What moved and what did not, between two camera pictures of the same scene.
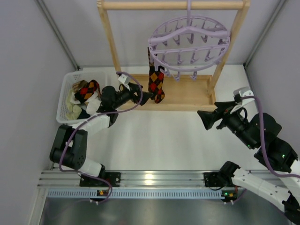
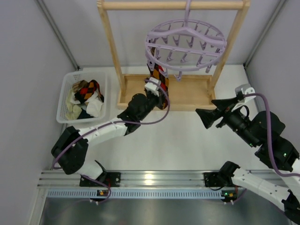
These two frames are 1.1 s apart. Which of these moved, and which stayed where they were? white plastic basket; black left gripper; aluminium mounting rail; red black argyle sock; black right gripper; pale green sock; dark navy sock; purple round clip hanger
Moved: purple round clip hanger; black left gripper
Stayed: dark navy sock; aluminium mounting rail; red black argyle sock; pale green sock; black right gripper; white plastic basket
